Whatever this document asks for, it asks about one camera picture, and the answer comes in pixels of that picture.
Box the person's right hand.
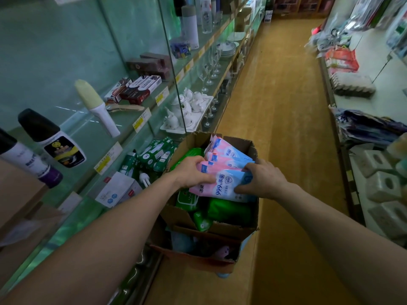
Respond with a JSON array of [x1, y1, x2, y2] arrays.
[[234, 161, 290, 201]]

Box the blue packaged cups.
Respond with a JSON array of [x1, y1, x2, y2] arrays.
[[170, 38, 192, 59]]

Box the stack of white bowls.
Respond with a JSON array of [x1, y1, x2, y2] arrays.
[[215, 40, 239, 59]]

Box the white printed box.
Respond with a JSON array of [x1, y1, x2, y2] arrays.
[[95, 171, 144, 208]]

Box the white ceramic tea set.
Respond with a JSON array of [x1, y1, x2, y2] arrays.
[[160, 89, 215, 135]]

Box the red mesh bag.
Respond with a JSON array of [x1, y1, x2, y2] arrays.
[[326, 46, 361, 72]]

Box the large brown carton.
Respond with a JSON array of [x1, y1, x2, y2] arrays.
[[0, 158, 67, 290]]

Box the white textured pack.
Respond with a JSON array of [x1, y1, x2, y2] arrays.
[[331, 72, 376, 98]]

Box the brown cardboard box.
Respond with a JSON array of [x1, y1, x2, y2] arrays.
[[159, 132, 260, 244], [149, 225, 258, 275]]

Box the green bulb boxes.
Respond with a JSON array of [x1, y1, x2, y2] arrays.
[[121, 138, 180, 178]]

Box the clear tall bottle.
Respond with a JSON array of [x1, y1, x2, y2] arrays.
[[197, 0, 214, 34]]

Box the wooden handled brush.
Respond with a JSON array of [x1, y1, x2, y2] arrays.
[[105, 101, 146, 114]]

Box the red white packaged box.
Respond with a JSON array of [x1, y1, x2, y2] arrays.
[[121, 75, 163, 105], [103, 78, 131, 102]]

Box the person's left forearm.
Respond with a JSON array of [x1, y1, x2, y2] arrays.
[[0, 171, 182, 305]]

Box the dark plastic bags bundle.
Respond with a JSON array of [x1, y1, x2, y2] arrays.
[[334, 108, 407, 147]]

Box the metal store shelving unit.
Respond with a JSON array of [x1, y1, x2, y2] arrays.
[[315, 0, 407, 252]]

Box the cream brush white handle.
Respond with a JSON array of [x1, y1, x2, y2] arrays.
[[75, 79, 122, 139]]

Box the hanging packaged goods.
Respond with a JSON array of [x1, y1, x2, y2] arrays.
[[346, 0, 407, 48]]

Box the white thermos flask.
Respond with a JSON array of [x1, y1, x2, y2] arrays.
[[181, 6, 200, 51]]

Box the person's right forearm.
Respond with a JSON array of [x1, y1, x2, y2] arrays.
[[276, 181, 407, 305]]

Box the beige tissue box holder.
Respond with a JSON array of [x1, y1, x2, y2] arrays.
[[353, 149, 395, 178], [369, 200, 407, 239], [365, 171, 403, 202]]

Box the black cap white bottle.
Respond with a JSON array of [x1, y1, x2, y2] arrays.
[[18, 108, 86, 169], [0, 128, 63, 188]]

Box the person's left hand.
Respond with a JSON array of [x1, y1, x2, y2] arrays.
[[167, 155, 217, 189]]

